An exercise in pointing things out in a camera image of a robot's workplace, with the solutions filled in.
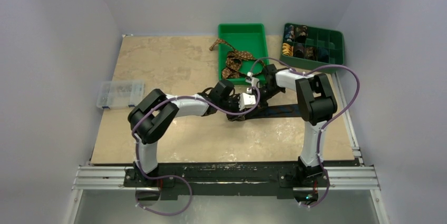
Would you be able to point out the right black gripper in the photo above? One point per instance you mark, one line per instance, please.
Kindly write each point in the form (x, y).
(262, 89)

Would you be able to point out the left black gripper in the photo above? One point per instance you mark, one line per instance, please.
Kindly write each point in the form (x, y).
(235, 98)

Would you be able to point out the dark navy striped tie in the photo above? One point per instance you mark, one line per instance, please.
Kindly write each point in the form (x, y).
(268, 112)

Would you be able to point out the bright green plastic tray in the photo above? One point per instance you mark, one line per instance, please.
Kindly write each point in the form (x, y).
(244, 37)

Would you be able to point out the dark green compartment organizer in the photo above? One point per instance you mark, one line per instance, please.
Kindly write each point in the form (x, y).
(318, 37)

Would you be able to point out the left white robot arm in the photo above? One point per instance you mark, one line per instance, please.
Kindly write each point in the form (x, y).
(151, 118)

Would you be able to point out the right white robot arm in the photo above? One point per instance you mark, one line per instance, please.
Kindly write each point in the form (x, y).
(316, 105)

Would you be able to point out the orange striped rolled tie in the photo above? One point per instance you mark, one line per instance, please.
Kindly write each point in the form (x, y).
(287, 50)

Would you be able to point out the brown patterned tie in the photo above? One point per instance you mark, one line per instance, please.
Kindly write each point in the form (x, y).
(234, 60)

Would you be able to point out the blue patterned rolled tie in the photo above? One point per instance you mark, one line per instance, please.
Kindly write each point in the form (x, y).
(289, 33)

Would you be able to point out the navy rolled tie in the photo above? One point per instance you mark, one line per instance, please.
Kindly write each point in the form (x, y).
(323, 55)

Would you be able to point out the clear plastic parts box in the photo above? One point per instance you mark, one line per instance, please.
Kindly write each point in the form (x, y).
(120, 94)

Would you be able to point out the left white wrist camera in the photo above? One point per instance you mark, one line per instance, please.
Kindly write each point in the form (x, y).
(249, 99)

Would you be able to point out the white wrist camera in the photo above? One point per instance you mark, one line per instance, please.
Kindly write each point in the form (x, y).
(249, 99)
(251, 79)

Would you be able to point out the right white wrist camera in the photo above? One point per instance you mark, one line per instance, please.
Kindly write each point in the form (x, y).
(251, 79)

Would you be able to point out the black mounting base rail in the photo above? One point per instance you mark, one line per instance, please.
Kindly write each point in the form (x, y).
(283, 180)

